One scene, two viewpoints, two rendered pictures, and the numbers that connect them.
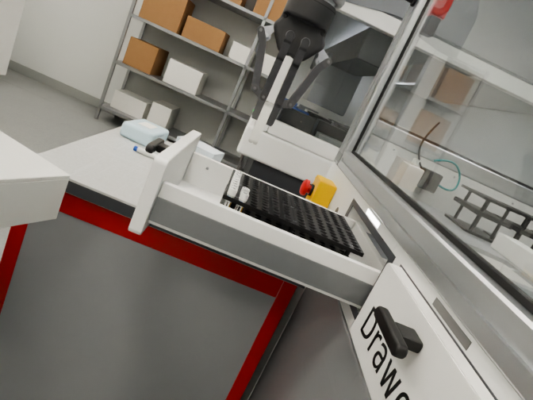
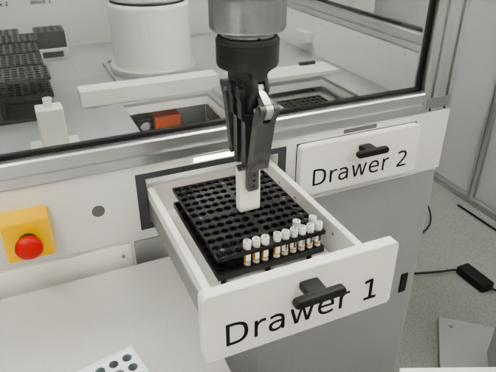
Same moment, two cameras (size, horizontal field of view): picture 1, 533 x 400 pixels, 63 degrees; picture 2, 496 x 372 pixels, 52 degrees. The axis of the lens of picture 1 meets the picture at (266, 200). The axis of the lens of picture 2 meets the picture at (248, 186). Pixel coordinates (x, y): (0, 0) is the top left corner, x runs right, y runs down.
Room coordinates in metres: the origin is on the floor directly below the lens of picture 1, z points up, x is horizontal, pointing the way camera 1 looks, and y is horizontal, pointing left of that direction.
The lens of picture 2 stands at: (0.90, 0.63, 1.34)
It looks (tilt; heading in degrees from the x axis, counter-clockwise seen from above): 29 degrees down; 252
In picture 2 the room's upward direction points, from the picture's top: straight up
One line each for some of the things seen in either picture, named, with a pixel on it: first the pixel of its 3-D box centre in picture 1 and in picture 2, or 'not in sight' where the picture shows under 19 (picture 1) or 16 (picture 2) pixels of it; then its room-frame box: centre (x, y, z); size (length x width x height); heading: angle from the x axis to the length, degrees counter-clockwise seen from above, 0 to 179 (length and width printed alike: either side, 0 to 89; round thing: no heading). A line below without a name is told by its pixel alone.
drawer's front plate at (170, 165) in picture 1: (170, 173); (302, 296); (0.67, 0.16, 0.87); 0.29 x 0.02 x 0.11; 6
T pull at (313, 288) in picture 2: (162, 148); (314, 290); (0.66, 0.18, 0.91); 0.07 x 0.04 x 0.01; 6
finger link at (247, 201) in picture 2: (258, 121); (249, 187); (0.71, 0.06, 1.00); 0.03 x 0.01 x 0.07; 6
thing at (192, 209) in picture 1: (287, 228); (241, 224); (0.69, -0.05, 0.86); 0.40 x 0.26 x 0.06; 96
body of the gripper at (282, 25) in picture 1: (302, 28); (247, 71); (0.71, 0.06, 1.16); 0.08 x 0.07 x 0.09; 96
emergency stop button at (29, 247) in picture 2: (307, 188); (29, 246); (1.02, -0.08, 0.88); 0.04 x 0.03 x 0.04; 6
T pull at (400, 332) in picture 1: (400, 335); (369, 149); (0.39, -0.17, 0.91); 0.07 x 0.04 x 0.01; 6
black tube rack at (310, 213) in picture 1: (284, 224); (243, 224); (0.69, -0.04, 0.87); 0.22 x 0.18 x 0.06; 96
